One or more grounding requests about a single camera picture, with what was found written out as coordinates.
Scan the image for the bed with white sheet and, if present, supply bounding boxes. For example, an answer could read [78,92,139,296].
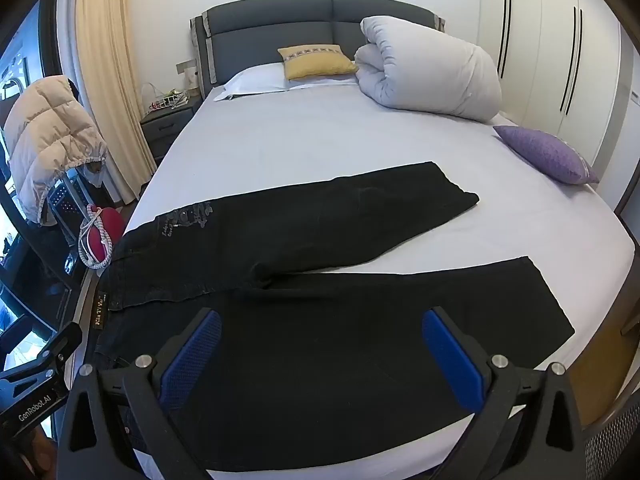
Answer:
[70,85,636,480]

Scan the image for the dark grey nightstand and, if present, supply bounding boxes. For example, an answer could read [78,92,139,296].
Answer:
[140,95,203,167]

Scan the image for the yellow cushion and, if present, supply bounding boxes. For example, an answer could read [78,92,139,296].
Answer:
[277,44,360,81]

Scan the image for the dark grey padded headboard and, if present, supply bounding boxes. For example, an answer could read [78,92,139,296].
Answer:
[190,0,446,101]

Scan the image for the black pants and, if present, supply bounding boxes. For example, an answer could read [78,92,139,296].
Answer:
[92,161,576,473]

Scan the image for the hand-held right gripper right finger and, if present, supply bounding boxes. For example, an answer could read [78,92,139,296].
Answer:
[421,306,586,480]

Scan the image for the rolled white duvet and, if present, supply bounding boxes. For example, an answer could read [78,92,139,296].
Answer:
[354,16,503,122]

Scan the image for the purple cushion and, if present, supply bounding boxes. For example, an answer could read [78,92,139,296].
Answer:
[494,125,600,184]

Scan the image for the white wardrobe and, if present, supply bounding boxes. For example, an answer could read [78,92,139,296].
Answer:
[475,0,640,201]

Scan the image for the white wire basket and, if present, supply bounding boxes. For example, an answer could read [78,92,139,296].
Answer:
[149,87,192,110]

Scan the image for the cream curtain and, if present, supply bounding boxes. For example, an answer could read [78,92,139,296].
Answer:
[75,0,158,206]

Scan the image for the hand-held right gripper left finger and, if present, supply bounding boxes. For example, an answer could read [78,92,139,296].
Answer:
[59,308,223,480]

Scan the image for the beige puffer jacket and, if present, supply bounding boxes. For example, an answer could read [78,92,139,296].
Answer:
[4,75,108,223]

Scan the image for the white pillow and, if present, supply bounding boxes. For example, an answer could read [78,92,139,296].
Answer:
[214,62,361,102]

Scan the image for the black wardrobe handle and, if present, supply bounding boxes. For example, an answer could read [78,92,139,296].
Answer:
[560,6,584,114]
[497,0,513,79]

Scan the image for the red round appliance white cord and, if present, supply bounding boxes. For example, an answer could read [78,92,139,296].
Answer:
[79,204,126,270]

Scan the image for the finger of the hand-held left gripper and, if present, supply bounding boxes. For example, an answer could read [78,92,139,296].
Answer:
[29,322,84,377]

